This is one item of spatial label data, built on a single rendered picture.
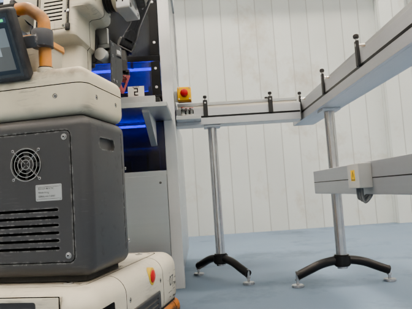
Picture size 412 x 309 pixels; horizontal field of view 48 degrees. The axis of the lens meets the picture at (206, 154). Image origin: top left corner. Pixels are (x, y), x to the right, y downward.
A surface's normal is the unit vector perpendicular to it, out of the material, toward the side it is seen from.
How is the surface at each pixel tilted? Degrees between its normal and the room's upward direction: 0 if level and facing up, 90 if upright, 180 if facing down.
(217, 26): 90
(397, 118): 90
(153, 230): 90
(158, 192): 90
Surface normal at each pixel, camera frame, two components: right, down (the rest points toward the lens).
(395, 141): 0.04, -0.08
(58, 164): -0.22, -0.07
